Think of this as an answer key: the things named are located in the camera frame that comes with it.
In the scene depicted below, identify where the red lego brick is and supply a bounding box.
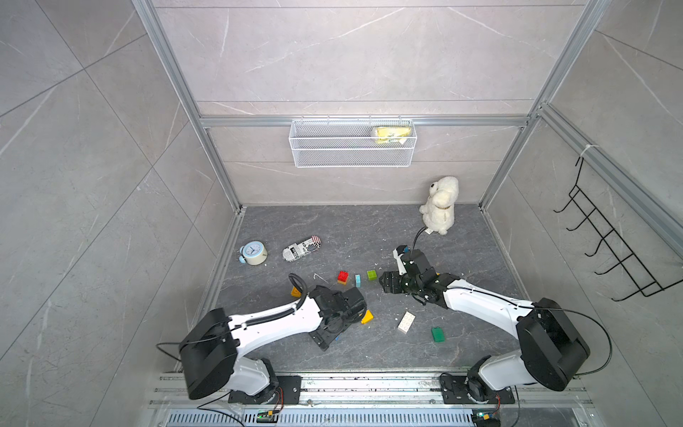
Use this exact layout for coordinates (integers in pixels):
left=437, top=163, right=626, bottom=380
left=337, top=272, right=349, bottom=285

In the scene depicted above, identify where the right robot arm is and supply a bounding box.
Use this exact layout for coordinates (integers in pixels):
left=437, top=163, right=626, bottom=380
left=379, top=245, right=592, bottom=404

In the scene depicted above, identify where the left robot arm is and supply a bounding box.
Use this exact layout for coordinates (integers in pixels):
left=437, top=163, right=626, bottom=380
left=156, top=273, right=367, bottom=405

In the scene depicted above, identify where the yellow stepped lego brick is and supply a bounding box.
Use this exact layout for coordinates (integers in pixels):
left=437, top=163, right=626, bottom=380
left=361, top=310, right=374, bottom=325

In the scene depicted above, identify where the white long lego brick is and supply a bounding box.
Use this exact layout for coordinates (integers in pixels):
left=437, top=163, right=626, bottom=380
left=397, top=311, right=415, bottom=334

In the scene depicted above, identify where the green flat lego brick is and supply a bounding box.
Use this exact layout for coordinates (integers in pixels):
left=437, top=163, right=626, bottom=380
left=431, top=327, right=446, bottom=343

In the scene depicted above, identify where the white plush toy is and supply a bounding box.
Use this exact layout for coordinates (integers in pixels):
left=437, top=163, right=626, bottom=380
left=419, top=176, right=459, bottom=235

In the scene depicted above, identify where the small toy car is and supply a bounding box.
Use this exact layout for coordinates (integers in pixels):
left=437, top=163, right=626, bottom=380
left=282, top=236, right=322, bottom=263

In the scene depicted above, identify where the tape roll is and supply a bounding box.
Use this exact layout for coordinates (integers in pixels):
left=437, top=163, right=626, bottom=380
left=238, top=240, right=268, bottom=266

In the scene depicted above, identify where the yellow sponge in basket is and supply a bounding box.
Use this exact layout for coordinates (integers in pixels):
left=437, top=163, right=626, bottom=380
left=371, top=126, right=413, bottom=145

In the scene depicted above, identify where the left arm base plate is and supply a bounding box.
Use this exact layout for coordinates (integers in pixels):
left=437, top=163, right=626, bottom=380
left=228, top=375, right=302, bottom=406

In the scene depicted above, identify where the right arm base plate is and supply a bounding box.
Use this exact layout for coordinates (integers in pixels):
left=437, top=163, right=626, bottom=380
left=439, top=373, right=516, bottom=405

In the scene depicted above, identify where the white wire mesh basket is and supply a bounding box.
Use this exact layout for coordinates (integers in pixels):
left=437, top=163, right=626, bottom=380
left=288, top=118, right=417, bottom=168

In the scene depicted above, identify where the black wire hook rack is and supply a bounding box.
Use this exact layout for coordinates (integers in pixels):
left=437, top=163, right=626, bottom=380
left=553, top=157, right=682, bottom=302

